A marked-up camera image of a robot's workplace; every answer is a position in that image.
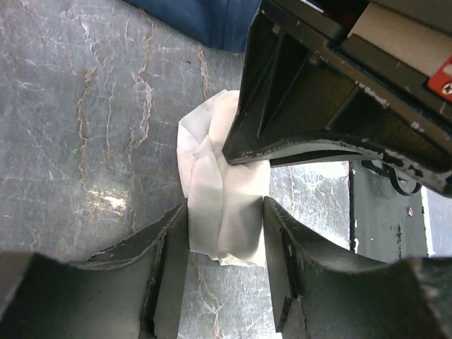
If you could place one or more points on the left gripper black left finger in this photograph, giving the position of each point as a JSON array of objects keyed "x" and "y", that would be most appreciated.
[{"x": 133, "y": 289}]

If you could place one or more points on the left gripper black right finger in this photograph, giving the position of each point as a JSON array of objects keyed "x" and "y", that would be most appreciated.
[{"x": 321, "y": 290}]

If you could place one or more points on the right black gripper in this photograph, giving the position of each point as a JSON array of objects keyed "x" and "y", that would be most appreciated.
[{"x": 328, "y": 83}]

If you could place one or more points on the white cloth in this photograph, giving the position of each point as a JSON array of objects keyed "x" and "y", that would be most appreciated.
[{"x": 225, "y": 218}]

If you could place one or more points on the navy blue underwear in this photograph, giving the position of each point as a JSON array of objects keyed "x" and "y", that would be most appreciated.
[{"x": 217, "y": 24}]

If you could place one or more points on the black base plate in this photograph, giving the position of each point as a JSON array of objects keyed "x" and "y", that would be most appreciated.
[{"x": 384, "y": 225}]

